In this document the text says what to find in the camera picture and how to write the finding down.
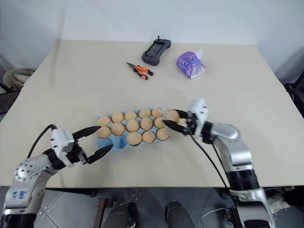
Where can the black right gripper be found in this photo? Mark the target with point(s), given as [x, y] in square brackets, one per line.
[192, 127]

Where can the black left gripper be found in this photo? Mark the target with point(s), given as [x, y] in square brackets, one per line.
[76, 158]

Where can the tan egg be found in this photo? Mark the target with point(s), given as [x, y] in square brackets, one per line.
[148, 137]
[134, 138]
[118, 129]
[156, 112]
[145, 113]
[130, 115]
[132, 125]
[146, 124]
[162, 134]
[118, 116]
[104, 133]
[104, 121]
[159, 121]
[172, 116]

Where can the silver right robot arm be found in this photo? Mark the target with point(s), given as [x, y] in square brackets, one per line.
[234, 152]

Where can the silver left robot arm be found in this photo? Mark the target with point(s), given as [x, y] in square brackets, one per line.
[28, 166]

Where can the blue egg carton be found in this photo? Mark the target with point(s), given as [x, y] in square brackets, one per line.
[114, 143]

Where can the purple tissue pack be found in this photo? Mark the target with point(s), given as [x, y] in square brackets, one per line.
[188, 64]

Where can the rusty brown metal bar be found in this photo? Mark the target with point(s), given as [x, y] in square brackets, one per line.
[101, 213]

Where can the dark grey remote controller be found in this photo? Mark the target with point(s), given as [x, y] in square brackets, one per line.
[154, 52]

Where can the dark rounded shape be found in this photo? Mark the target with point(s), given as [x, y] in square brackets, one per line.
[179, 215]
[122, 215]

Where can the black chair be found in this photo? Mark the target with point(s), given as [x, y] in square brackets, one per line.
[295, 92]

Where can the white crumpled cloth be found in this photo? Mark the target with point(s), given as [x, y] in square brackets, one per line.
[278, 203]

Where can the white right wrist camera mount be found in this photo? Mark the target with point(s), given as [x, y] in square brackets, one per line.
[200, 109]

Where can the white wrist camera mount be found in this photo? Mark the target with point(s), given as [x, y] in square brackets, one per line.
[200, 109]
[62, 140]

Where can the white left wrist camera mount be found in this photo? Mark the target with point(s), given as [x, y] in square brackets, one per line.
[62, 140]

